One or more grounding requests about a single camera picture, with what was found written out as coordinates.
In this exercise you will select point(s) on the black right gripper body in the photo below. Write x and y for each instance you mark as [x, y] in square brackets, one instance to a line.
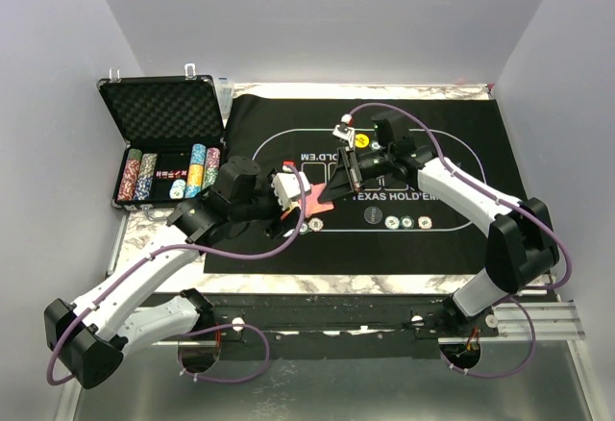
[376, 164]

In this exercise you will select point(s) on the red white chip stack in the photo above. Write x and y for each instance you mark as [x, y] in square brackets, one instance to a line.
[129, 177]

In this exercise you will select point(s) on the black poker table mat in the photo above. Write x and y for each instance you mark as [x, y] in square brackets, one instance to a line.
[271, 131]

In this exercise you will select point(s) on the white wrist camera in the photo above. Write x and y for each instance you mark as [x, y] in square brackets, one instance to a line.
[344, 130]
[286, 188]

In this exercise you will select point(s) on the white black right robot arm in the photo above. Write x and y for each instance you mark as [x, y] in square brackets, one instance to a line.
[520, 245]

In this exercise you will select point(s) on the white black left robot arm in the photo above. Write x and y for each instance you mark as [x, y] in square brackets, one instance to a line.
[90, 336]

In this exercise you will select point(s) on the yellow big blind button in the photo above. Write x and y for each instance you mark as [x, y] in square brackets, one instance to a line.
[362, 141]

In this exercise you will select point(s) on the white green chip stack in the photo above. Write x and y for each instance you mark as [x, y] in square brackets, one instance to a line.
[177, 189]

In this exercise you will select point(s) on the red backed card deck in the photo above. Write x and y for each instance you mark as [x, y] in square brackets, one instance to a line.
[313, 206]

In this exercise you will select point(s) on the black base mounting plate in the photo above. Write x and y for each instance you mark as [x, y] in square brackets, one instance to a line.
[281, 310]

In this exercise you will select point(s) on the pink green chip stack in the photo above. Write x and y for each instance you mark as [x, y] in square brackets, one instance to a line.
[211, 166]

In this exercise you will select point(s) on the red white poker chip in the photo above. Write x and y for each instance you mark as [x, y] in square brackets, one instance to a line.
[315, 224]
[424, 222]

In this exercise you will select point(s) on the yellow white chip stack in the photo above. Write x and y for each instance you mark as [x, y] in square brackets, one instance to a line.
[194, 180]

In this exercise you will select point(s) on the aluminium extrusion rail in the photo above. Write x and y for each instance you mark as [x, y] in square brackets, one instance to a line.
[510, 321]

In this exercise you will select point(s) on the light blue chip stack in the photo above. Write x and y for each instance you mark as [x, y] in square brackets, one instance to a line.
[198, 154]

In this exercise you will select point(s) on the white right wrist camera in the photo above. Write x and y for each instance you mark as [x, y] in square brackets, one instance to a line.
[344, 130]

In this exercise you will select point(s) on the red dice row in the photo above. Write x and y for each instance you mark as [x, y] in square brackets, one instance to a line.
[171, 174]

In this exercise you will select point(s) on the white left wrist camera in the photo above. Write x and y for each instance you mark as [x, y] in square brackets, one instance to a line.
[286, 188]

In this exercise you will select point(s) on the black aluminium chip case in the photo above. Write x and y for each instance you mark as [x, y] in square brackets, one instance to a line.
[165, 116]

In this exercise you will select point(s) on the black dealer button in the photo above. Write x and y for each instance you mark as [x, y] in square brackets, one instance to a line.
[373, 215]

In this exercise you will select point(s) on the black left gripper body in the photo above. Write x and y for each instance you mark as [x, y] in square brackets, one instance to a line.
[263, 206]

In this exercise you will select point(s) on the blue white chip stack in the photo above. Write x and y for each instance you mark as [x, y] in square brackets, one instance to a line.
[145, 176]

